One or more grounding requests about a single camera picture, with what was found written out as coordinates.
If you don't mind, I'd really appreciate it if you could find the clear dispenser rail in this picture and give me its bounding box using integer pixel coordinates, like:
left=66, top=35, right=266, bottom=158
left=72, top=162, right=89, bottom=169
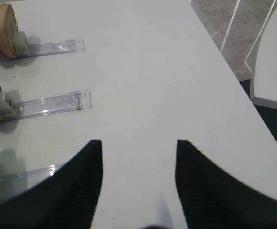
left=0, top=82, right=92, bottom=121
left=12, top=31, right=85, bottom=60
left=0, top=164, right=64, bottom=203

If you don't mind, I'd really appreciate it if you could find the tan bread bun slice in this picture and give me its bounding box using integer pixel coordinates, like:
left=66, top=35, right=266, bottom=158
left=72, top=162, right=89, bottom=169
left=0, top=3, right=18, bottom=58

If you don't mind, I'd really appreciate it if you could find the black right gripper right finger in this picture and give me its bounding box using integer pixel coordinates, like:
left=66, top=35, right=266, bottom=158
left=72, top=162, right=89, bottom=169
left=175, top=140, right=277, bottom=229

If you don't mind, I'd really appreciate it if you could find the clear top dispenser rail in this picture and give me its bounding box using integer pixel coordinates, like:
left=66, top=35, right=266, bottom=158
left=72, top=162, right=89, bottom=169
left=12, top=31, right=85, bottom=60

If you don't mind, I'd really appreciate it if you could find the clear bottom dispenser rail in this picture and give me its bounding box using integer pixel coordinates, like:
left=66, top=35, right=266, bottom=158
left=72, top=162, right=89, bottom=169
left=0, top=164, right=64, bottom=203

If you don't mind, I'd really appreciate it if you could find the clear middle dispenser rail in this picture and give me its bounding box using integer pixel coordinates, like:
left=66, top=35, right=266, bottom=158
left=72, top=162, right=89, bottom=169
left=0, top=82, right=92, bottom=121

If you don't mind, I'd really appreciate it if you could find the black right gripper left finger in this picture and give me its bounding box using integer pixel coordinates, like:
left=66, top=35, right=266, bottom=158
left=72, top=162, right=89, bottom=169
left=0, top=140, right=103, bottom=229

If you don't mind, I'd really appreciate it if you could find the white side table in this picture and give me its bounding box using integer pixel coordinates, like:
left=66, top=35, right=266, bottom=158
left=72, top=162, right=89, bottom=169
left=250, top=8, right=277, bottom=109

